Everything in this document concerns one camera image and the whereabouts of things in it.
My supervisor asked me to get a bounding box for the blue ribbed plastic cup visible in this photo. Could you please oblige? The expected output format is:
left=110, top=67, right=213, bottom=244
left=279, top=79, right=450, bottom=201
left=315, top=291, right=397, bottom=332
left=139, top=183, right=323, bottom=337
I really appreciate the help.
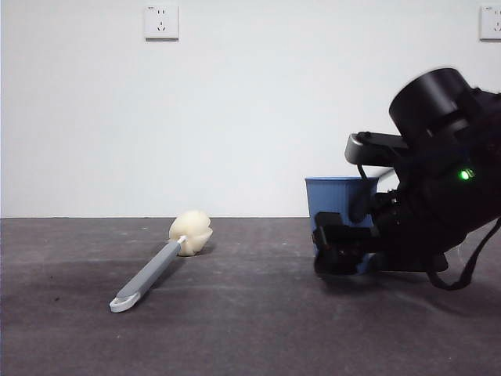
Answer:
left=305, top=176, right=381, bottom=275

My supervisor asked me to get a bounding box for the grey-handled sponge cup brush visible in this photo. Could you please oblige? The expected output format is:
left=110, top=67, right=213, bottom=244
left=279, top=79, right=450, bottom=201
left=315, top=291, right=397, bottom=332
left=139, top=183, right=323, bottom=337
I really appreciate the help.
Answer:
left=109, top=210, right=214, bottom=314

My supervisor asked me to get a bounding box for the black right camera cable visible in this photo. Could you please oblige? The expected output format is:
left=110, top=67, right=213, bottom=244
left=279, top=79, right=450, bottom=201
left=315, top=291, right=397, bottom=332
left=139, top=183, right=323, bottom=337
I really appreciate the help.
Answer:
left=349, top=162, right=377, bottom=227

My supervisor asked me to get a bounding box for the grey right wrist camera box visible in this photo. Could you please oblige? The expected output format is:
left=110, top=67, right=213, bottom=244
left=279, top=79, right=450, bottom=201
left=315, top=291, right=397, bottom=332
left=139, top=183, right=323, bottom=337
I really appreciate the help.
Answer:
left=344, top=132, right=410, bottom=166

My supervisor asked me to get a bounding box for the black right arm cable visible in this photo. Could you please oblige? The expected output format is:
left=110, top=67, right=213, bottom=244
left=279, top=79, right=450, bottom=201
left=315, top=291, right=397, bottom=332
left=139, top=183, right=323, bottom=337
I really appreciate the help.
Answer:
left=425, top=218, right=501, bottom=291

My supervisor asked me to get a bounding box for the white wall socket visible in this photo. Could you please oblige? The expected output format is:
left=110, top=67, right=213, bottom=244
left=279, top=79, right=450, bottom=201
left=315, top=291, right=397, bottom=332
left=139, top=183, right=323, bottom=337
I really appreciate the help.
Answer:
left=144, top=5, right=180, bottom=42
left=479, top=5, right=501, bottom=42

